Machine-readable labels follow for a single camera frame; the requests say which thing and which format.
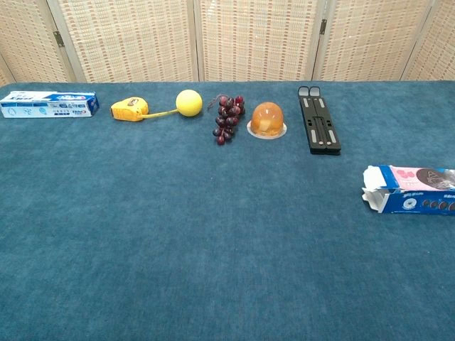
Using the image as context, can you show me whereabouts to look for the blue cookie box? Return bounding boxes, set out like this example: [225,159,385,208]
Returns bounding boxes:
[361,164,455,215]

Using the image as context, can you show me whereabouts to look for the white blue toothpaste box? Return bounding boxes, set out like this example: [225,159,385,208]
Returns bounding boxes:
[0,90,100,119]

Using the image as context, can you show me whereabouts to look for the dark red grape bunch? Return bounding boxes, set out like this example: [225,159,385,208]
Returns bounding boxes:
[207,94,247,146]

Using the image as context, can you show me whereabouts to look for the orange fruit jelly cup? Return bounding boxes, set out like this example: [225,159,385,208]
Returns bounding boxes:
[247,102,288,140]

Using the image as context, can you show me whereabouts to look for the blue table cloth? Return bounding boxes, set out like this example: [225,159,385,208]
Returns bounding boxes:
[0,80,455,341]

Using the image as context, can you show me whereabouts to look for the yellow ball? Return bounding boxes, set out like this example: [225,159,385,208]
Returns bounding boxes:
[175,89,203,117]

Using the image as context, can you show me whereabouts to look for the black folding laptop stand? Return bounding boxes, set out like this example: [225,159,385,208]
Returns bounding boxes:
[297,85,342,156]

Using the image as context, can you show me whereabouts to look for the yellow tape measure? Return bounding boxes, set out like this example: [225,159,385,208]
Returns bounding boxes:
[110,97,181,122]

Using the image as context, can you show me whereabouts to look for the woven folding screen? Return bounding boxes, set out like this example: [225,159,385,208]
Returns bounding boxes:
[0,0,455,85]

